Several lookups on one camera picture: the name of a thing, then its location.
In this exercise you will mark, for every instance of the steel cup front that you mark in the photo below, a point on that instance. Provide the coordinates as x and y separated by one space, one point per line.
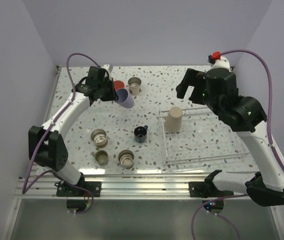
126 159

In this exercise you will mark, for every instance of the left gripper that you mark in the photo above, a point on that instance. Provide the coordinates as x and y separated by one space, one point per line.
112 96

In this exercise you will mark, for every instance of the beige plastic cup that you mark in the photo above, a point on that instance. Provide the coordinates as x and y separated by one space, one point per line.
173 121

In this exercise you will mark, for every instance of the cream metal cup brown band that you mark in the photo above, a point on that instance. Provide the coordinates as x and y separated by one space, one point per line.
134 84

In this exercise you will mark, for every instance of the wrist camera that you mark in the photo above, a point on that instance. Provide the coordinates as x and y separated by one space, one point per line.
108 68
218 61

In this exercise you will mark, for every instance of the lilac plastic cup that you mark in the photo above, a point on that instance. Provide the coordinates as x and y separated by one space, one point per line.
124 98

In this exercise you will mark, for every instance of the clear acrylic dish rack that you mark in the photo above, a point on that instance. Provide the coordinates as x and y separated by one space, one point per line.
202 137

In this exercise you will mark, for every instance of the steel cup brown base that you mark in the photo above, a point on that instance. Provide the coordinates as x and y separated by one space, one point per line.
99 138

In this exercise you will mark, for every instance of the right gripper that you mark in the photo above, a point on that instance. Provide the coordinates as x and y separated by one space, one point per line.
190 79

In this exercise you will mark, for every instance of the dark blue mug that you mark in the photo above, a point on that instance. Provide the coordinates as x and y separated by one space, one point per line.
140 134

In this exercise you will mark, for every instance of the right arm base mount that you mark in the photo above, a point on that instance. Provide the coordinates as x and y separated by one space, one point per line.
206 189

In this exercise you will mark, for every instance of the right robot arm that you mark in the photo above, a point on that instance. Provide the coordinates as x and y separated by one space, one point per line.
247 118

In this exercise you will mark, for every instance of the aluminium rail frame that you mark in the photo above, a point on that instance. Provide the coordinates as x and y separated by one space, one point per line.
149 201

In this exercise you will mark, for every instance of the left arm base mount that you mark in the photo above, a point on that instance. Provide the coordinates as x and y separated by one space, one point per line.
80 196

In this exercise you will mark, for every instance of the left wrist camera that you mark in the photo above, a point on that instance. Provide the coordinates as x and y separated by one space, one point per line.
108 68

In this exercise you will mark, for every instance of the small steel mug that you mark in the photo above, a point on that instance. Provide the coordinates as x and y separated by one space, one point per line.
101 157

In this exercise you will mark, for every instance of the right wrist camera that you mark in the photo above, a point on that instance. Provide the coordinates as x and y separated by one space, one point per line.
218 61

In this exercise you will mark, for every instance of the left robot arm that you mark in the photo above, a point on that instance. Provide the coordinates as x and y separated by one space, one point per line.
46 142

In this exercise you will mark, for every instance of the pink plastic cup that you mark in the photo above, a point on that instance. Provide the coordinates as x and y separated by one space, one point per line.
118 84

